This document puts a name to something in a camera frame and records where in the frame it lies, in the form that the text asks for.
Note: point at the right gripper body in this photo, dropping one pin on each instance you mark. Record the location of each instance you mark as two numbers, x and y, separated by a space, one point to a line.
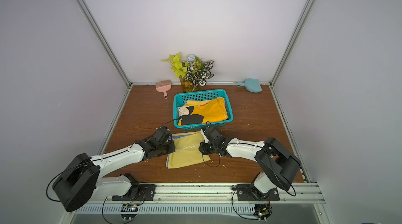
204 146

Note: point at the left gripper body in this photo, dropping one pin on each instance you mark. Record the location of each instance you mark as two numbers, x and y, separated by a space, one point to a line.
168 148

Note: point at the pale yellow pillowcase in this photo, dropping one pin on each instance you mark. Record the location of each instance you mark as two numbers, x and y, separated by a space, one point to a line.
186 151

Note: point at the orange yellow cartoon pillowcase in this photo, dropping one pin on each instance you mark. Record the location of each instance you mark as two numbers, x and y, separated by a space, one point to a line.
202 112

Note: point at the teal plastic basket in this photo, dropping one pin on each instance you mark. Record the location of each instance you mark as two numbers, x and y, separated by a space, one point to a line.
182 98

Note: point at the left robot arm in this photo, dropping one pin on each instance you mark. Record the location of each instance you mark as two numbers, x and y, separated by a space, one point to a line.
86 178

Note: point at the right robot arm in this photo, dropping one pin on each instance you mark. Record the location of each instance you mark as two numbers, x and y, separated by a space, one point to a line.
279 165

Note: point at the pink hand brush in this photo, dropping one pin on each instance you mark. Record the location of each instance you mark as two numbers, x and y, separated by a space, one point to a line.
163 87

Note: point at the teal dustpan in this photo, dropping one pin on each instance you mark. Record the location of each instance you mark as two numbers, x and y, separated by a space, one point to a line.
252 85

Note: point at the artificial plant in vase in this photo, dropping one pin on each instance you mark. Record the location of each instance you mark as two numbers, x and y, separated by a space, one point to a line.
192 72

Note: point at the left controller board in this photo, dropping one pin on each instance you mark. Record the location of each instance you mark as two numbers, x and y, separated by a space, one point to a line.
128 212

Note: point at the controller board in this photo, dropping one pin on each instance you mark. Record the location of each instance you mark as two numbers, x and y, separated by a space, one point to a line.
128 212
262 211

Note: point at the right controller board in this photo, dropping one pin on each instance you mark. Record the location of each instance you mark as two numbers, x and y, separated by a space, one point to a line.
262 211

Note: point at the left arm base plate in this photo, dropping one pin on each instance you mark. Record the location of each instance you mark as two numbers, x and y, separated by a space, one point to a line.
141 192

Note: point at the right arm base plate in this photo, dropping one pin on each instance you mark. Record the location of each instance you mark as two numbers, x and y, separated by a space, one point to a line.
247 192

